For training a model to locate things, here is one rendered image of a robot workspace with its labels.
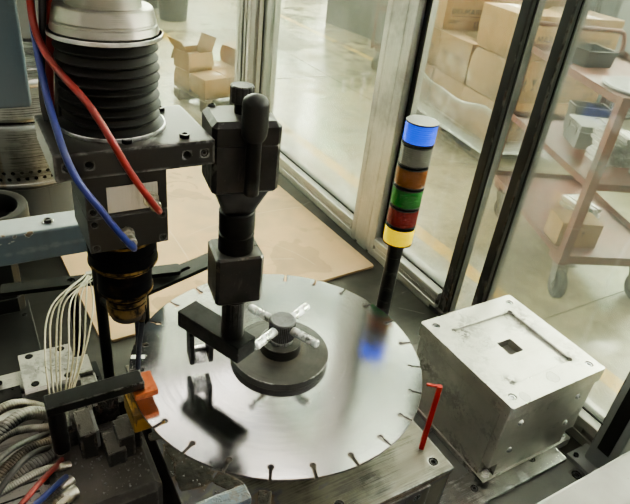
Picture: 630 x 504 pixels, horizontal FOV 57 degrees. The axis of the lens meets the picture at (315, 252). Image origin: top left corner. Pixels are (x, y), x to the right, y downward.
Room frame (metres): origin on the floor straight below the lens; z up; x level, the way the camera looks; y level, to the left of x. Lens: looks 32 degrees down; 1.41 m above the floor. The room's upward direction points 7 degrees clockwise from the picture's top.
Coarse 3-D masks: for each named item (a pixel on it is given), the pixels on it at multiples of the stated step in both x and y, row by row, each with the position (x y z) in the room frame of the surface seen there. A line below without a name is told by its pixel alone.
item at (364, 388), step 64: (256, 320) 0.56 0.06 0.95; (320, 320) 0.58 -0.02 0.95; (384, 320) 0.59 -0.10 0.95; (192, 384) 0.44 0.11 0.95; (320, 384) 0.47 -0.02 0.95; (384, 384) 0.48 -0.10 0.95; (192, 448) 0.36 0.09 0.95; (256, 448) 0.37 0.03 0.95; (320, 448) 0.38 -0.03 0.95; (384, 448) 0.39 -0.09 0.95
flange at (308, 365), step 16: (256, 336) 0.52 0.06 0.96; (320, 336) 0.54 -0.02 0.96; (256, 352) 0.49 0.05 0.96; (272, 352) 0.48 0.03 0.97; (288, 352) 0.48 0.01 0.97; (304, 352) 0.50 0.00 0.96; (320, 352) 0.51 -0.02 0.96; (240, 368) 0.47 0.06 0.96; (256, 368) 0.47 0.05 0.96; (272, 368) 0.47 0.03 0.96; (288, 368) 0.47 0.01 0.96; (304, 368) 0.48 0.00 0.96; (320, 368) 0.48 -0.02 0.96; (256, 384) 0.45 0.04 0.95; (272, 384) 0.45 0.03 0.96; (288, 384) 0.45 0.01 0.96; (304, 384) 0.46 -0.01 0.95
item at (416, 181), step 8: (400, 168) 0.76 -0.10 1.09; (408, 168) 0.75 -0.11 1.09; (400, 176) 0.76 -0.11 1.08; (408, 176) 0.75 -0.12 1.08; (416, 176) 0.75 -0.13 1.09; (424, 176) 0.76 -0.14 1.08; (400, 184) 0.75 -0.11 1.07; (408, 184) 0.75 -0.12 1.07; (416, 184) 0.75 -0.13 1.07; (424, 184) 0.76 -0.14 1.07
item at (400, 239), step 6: (390, 228) 0.75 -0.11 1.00; (414, 228) 0.76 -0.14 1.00; (384, 234) 0.77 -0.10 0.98; (390, 234) 0.75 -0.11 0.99; (396, 234) 0.75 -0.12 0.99; (402, 234) 0.75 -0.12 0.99; (408, 234) 0.75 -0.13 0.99; (384, 240) 0.76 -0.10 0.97; (390, 240) 0.75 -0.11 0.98; (396, 240) 0.75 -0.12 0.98; (402, 240) 0.75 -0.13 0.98; (408, 240) 0.75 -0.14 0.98; (390, 246) 0.75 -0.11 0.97; (396, 246) 0.75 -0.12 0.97; (402, 246) 0.75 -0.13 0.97; (408, 246) 0.75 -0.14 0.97
